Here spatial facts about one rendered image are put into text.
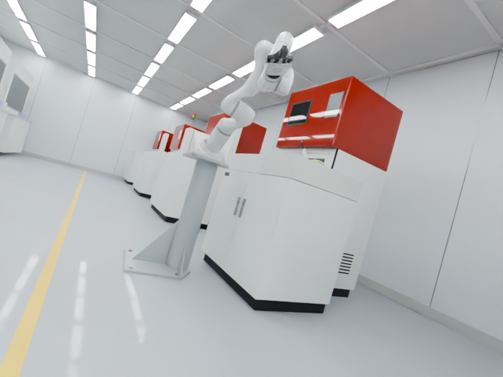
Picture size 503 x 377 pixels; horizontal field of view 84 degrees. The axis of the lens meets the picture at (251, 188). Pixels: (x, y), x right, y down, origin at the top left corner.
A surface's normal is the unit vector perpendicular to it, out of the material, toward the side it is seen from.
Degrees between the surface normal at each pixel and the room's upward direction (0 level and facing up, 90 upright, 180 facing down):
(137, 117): 90
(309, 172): 90
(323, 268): 90
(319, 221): 90
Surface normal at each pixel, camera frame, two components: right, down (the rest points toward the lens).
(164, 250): 0.40, 0.09
